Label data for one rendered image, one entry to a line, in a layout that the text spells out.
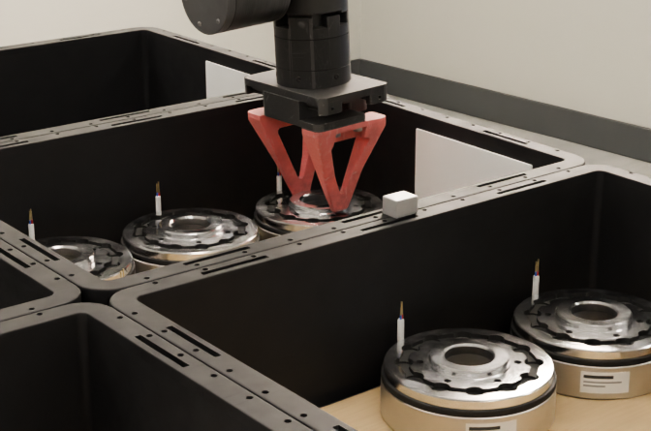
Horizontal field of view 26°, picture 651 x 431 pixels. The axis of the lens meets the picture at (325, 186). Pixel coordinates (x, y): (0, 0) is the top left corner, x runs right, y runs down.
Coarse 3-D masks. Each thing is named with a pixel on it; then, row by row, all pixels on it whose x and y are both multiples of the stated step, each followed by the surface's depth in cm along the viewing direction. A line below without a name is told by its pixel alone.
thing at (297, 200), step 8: (304, 192) 112; (312, 192) 112; (320, 192) 112; (296, 200) 110; (304, 200) 112; (312, 200) 112; (296, 208) 109; (304, 208) 109; (312, 208) 108; (320, 208) 108; (328, 208) 109
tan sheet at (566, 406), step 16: (352, 400) 86; (368, 400) 86; (560, 400) 86; (576, 400) 86; (592, 400) 86; (608, 400) 86; (624, 400) 86; (640, 400) 86; (336, 416) 84; (352, 416) 84; (368, 416) 84; (560, 416) 84; (576, 416) 84; (592, 416) 84; (608, 416) 84; (624, 416) 84; (640, 416) 84
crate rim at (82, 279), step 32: (256, 96) 116; (96, 128) 107; (128, 128) 108; (448, 128) 109; (480, 128) 107; (544, 160) 101; (576, 160) 99; (448, 192) 92; (480, 192) 92; (0, 224) 86; (352, 224) 86; (32, 256) 81; (224, 256) 81; (96, 288) 77
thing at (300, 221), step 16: (288, 192) 114; (256, 208) 110; (272, 208) 111; (288, 208) 110; (352, 208) 110; (368, 208) 111; (272, 224) 108; (288, 224) 107; (304, 224) 106; (320, 224) 106
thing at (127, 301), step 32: (512, 192) 92; (544, 192) 94; (384, 224) 87; (416, 224) 87; (256, 256) 81; (288, 256) 81; (128, 288) 77; (160, 288) 77; (192, 288) 78; (160, 320) 72; (192, 352) 69; (224, 352) 69; (256, 384) 65; (320, 416) 62
